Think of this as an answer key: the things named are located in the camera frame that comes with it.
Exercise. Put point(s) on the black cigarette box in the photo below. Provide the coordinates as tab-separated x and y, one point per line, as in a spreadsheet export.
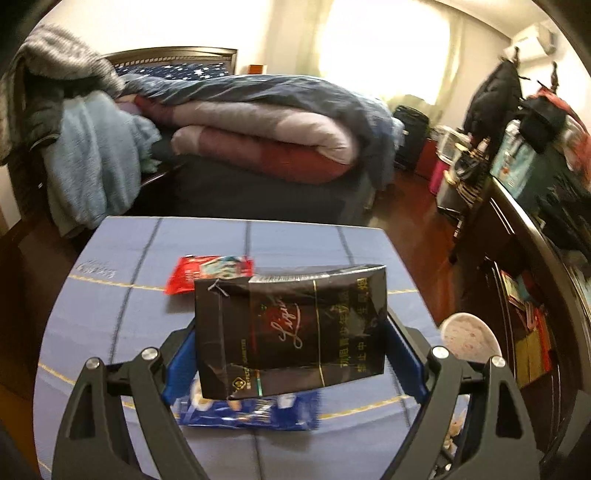
286	327

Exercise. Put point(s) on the dark padded jacket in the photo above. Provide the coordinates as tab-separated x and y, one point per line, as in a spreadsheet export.
41	122

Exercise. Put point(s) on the navy star pillow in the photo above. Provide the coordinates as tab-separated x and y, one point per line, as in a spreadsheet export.
175	70

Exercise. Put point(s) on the white air conditioner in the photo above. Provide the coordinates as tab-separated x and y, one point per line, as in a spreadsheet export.
531	44

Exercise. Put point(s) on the grey fleece blanket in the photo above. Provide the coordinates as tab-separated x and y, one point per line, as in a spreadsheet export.
60	55

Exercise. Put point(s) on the red storage box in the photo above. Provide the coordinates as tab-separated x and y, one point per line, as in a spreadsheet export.
438	175

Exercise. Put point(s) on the orange wooden nightstand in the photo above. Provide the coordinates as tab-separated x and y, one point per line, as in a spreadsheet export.
257	69

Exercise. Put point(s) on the light blue blanket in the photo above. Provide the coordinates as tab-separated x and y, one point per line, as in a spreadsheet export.
92	161

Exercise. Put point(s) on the blue snack packet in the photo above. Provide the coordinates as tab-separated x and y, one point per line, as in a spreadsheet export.
249	413

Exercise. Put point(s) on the bed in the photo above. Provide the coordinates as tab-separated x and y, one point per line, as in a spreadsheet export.
258	198

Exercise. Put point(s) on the sheer cream curtain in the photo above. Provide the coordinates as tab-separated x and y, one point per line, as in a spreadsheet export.
295	41

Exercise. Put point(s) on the dark wooden headboard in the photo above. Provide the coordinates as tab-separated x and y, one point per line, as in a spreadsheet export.
175	53

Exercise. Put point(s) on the coat rack with black coat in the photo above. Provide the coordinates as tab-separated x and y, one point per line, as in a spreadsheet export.
491	97

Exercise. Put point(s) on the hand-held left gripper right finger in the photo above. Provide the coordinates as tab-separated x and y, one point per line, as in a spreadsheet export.
401	362

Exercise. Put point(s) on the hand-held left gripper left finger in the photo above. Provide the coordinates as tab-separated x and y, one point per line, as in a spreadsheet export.
182	360

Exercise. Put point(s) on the white plastic container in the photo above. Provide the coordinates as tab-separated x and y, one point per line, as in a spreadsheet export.
450	143

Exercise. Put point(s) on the black suitcase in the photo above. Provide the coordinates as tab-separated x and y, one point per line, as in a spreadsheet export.
411	136

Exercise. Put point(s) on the folded pink maroon quilt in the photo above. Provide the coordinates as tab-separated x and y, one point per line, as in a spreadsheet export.
258	138

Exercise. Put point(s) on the dark wooden cabinet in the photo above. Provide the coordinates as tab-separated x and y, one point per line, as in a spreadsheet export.
568	369

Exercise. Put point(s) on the red snack packet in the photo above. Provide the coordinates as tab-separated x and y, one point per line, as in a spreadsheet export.
184	277

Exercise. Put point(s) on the teal printed bag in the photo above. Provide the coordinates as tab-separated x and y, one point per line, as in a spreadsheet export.
512	161

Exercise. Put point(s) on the row of colourful books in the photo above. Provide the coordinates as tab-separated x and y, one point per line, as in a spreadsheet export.
526	323

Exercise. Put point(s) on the blue striped tablecloth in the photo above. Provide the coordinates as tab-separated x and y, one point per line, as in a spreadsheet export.
115	300

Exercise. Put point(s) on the dark handbags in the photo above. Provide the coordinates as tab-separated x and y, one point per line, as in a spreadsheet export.
466	177

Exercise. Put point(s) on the folded black clothes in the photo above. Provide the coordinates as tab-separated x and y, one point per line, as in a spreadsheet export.
565	212

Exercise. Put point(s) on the wooden coat rack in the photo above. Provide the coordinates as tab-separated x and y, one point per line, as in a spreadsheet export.
551	76

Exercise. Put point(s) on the blue patterned duvet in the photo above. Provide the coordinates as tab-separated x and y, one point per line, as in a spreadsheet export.
258	90

